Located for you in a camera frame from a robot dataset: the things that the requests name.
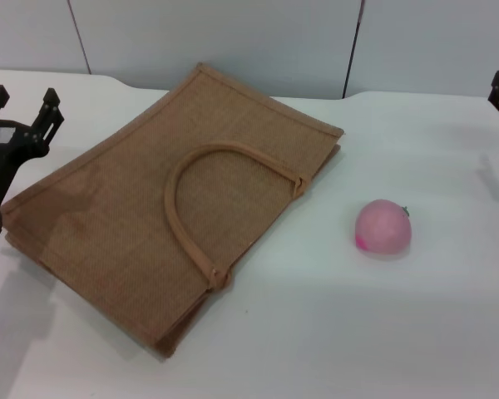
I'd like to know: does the brown woven jute handbag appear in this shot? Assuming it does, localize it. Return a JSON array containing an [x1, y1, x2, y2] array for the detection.
[[0, 62, 345, 362]]

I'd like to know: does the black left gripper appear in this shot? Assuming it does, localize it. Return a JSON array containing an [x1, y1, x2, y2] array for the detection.
[[0, 85, 63, 211]]

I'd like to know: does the pink peach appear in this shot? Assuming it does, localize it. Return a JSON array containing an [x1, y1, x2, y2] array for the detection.
[[353, 198, 413, 259]]

